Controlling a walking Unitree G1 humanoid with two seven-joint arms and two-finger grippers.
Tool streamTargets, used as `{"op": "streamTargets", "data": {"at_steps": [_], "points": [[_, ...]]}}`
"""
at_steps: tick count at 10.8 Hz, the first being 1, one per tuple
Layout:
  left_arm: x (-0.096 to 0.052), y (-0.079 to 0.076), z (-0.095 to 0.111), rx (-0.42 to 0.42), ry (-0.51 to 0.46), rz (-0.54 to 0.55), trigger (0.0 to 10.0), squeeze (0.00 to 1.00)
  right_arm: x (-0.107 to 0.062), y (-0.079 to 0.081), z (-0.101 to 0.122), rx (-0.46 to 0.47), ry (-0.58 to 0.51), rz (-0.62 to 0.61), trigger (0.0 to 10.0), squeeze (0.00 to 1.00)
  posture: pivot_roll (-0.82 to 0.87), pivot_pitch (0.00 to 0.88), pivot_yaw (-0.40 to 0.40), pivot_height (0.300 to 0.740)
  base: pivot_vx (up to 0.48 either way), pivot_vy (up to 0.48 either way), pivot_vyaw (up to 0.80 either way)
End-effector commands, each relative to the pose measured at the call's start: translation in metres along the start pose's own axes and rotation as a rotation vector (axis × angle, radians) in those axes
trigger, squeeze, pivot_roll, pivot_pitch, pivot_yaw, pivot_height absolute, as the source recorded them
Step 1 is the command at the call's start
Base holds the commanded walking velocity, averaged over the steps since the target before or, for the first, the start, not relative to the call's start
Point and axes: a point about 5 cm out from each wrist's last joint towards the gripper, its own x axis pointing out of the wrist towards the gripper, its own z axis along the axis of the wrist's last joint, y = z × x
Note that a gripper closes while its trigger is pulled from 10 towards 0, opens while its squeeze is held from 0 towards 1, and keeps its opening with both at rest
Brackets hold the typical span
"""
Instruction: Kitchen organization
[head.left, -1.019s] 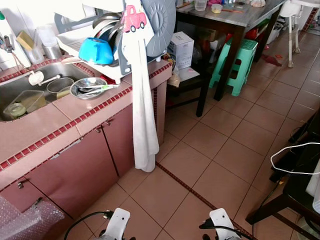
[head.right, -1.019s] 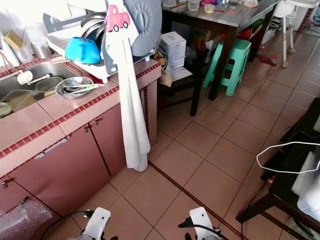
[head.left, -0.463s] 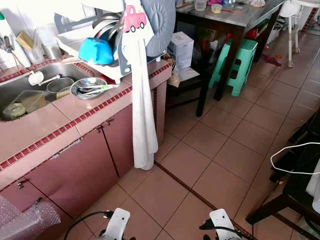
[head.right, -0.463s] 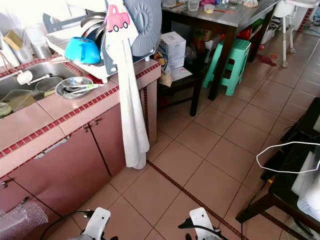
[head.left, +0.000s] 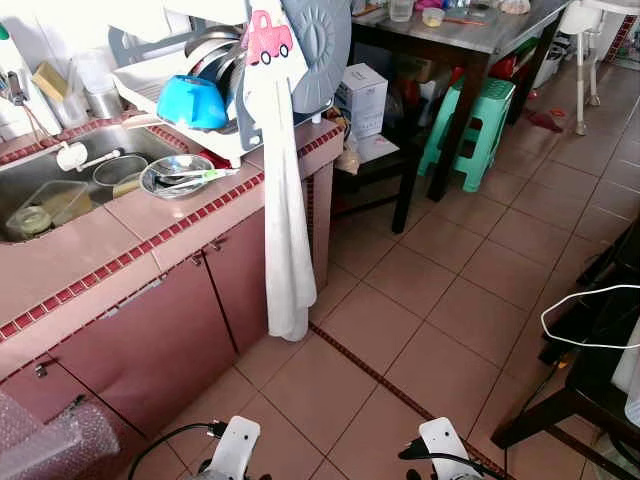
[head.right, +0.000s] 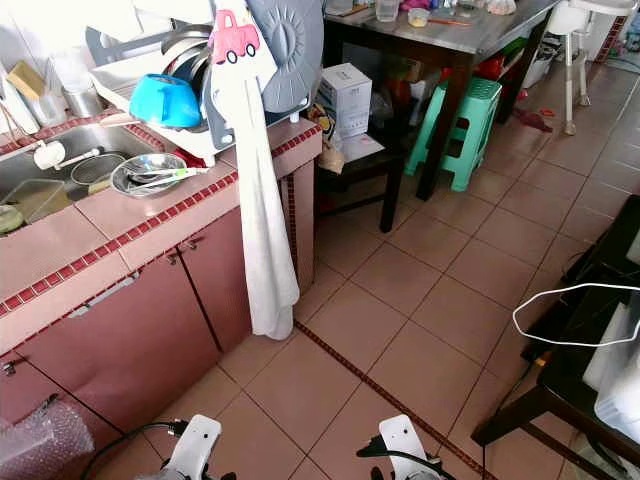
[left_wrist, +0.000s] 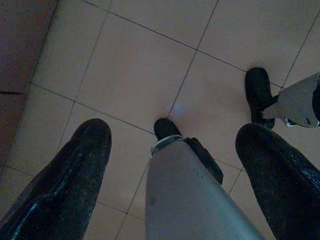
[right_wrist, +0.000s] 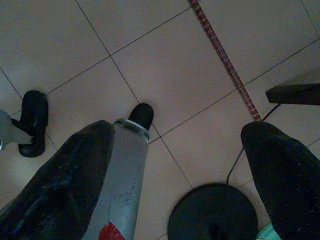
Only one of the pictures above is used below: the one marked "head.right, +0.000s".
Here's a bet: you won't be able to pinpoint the clear plastic container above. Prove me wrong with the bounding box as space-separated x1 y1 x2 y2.
0 178 76 236

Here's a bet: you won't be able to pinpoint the steel sink basin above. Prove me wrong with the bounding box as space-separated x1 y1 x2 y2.
0 120 161 236

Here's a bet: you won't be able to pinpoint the white scrub brush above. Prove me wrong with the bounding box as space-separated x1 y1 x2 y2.
34 140 99 171

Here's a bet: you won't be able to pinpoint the steel strainer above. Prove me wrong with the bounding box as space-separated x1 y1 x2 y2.
70 152 129 187

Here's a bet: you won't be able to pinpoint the steel bowl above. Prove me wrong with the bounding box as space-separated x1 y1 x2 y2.
110 152 189 199

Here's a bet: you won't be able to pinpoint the steel cup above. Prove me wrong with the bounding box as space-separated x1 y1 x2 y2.
62 85 103 119

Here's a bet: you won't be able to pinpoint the tan sponge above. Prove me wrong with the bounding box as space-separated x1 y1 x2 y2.
7 60 49 101

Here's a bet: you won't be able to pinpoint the reddish brown counter cabinet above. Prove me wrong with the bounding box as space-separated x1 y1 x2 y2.
0 115 326 480

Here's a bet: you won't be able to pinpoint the clear plastic tub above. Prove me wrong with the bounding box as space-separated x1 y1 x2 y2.
48 48 91 93

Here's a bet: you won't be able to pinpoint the white dish rack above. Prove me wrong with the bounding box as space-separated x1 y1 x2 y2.
85 25 321 169

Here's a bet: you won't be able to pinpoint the clear bubble wrap sheet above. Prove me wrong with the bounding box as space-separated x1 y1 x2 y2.
0 395 86 480

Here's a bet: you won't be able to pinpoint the blue plastic bowl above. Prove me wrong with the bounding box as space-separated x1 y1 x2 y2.
128 73 203 129

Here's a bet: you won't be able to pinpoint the steel pot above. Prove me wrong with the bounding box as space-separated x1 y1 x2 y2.
158 25 216 91

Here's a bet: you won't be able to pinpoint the white towel pink car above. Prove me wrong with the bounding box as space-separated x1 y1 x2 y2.
210 8 298 341

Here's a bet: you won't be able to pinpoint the small beige bag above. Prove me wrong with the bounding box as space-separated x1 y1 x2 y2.
318 140 346 176

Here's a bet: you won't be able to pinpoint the grey plastic rack cover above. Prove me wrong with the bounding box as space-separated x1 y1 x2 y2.
245 0 326 113

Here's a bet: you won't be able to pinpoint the white cardboard box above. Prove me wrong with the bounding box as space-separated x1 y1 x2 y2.
318 63 373 139

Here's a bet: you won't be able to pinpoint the small black side table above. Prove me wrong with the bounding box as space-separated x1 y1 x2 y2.
315 130 409 233

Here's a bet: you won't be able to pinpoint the green plastic stool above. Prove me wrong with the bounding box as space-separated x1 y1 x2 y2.
438 78 503 193
405 85 446 177

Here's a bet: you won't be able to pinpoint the dark table grey top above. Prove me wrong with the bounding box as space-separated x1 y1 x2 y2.
325 0 561 201

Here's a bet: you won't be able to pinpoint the red plastic basin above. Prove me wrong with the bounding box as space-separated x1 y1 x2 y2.
475 55 531 81

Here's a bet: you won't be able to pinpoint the dark red cloth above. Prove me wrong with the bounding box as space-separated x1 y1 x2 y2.
512 108 553 133

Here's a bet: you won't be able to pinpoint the black wooden table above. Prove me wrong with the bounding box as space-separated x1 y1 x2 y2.
470 195 640 471

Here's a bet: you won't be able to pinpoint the white chair metal legs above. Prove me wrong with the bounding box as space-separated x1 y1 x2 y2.
545 0 640 136

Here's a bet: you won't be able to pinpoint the white plastic bin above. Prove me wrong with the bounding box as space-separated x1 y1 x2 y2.
582 300 640 446

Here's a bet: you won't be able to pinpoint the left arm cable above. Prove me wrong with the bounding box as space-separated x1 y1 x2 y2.
80 421 191 480

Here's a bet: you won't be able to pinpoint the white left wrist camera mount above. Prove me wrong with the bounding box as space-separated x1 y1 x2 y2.
170 415 223 480

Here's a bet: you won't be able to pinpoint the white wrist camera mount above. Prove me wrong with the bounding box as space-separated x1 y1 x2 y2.
170 415 223 480
378 414 433 480

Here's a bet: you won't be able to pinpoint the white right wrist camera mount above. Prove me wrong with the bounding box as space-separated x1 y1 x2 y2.
378 414 433 480

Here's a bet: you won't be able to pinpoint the thin white cable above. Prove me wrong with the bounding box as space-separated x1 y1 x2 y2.
512 283 640 348

